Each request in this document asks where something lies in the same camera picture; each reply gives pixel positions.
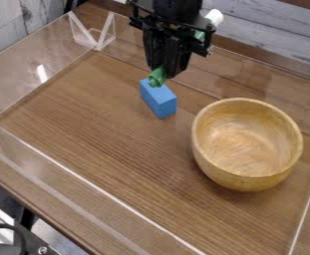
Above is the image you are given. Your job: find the black cable lower left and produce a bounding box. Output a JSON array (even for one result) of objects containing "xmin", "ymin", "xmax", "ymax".
[{"xmin": 0, "ymin": 222, "xmax": 28, "ymax": 255}]

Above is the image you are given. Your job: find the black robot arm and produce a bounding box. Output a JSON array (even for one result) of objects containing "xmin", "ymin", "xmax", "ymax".
[{"xmin": 128, "ymin": 0, "xmax": 215, "ymax": 80}]

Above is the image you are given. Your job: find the clear acrylic corner bracket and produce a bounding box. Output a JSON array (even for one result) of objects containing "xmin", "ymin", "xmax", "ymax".
[{"xmin": 68, "ymin": 12, "xmax": 116, "ymax": 51}]

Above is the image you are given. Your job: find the brown wooden bowl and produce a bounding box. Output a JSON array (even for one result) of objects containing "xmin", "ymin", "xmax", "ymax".
[{"xmin": 191, "ymin": 98, "xmax": 303, "ymax": 192}]

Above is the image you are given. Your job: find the green and white marker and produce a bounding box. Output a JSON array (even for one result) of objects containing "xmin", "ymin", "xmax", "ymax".
[{"xmin": 150, "ymin": 9, "xmax": 223, "ymax": 87}]

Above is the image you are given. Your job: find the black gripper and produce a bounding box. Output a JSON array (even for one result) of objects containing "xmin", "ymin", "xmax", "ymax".
[{"xmin": 128, "ymin": 0, "xmax": 207, "ymax": 79}]

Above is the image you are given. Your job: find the blue rectangular block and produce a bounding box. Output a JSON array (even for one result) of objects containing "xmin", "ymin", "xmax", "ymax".
[{"xmin": 140, "ymin": 79, "xmax": 176, "ymax": 119}]

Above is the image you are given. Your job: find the black metal frame piece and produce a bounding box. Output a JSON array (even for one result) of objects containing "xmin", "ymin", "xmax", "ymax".
[{"xmin": 12, "ymin": 224, "xmax": 60, "ymax": 255}]

